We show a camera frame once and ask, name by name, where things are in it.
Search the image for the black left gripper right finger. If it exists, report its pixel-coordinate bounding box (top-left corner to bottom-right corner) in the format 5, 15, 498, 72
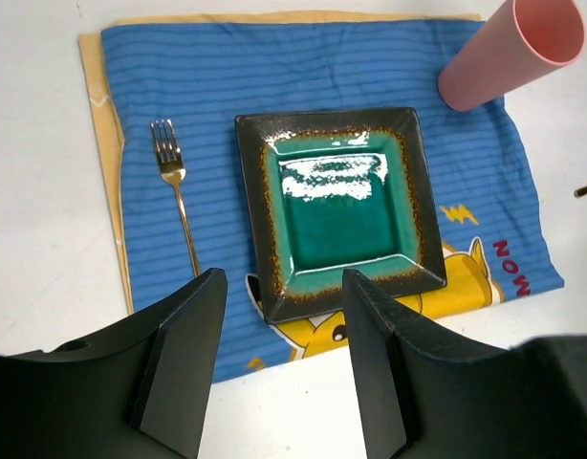
342, 270, 587, 458

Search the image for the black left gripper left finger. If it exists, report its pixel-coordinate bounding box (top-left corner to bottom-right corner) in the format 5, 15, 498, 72
0, 269, 228, 458

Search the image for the gold spoon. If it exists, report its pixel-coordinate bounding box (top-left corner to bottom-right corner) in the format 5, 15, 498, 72
574, 186, 587, 198

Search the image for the gold fork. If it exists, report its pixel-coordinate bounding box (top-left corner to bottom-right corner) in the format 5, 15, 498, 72
149, 119, 201, 276

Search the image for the square green black plate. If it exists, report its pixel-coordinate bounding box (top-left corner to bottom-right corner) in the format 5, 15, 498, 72
235, 107, 447, 324

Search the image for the pink plastic cup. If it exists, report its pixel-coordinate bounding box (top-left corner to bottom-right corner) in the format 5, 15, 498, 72
438, 0, 586, 112

